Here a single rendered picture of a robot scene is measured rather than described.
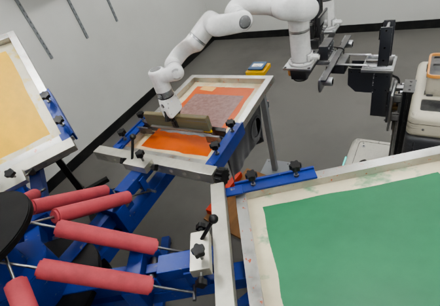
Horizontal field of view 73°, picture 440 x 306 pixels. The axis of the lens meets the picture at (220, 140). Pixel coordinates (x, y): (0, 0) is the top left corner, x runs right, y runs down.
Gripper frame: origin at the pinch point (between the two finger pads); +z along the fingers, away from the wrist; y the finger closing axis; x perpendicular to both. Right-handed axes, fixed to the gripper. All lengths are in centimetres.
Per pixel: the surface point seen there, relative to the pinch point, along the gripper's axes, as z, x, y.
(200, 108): 10.6, 5.1, 26.5
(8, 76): -34, 87, -17
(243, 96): 10.9, -16.7, 41.0
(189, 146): 10.5, -7.0, -5.3
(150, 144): 10.3, 16.2, -8.1
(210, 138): 5.6, -19.3, -3.0
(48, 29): -25, 200, 87
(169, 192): 106, 70, 28
